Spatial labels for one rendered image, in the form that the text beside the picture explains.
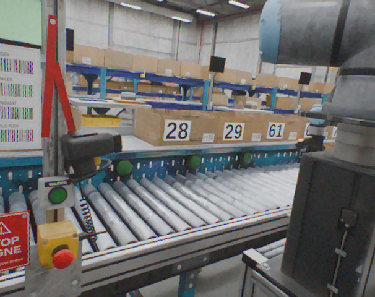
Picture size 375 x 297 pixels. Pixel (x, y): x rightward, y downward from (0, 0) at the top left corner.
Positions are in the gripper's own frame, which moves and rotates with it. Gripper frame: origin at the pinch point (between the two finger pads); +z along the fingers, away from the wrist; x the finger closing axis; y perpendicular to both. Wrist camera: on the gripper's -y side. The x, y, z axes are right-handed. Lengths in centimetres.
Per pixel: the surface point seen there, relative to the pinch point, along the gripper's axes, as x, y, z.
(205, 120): -58, -29, -23
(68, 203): -141, 34, -13
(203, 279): -47, -26, 80
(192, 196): -85, 3, 6
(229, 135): -37.9, -28.6, -13.8
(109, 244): -128, 26, 5
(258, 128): -13.4, -28.8, -17.9
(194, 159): -68, -21, -2
